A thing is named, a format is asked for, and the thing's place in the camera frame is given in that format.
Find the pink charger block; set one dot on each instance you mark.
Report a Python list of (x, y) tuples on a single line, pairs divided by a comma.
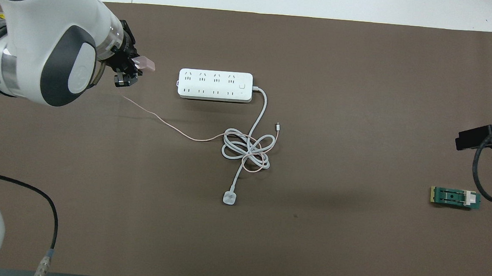
[(147, 64)]

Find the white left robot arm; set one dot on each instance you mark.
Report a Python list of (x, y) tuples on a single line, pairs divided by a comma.
[(41, 32)]

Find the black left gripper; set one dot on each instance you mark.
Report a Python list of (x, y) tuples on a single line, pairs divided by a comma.
[(126, 47)]

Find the brown table mat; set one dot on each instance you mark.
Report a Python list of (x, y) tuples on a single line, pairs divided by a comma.
[(307, 246)]

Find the white power strip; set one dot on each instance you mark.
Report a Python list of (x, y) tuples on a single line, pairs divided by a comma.
[(215, 85)]

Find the green circuit board module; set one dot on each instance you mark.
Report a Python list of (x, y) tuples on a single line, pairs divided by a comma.
[(454, 197)]

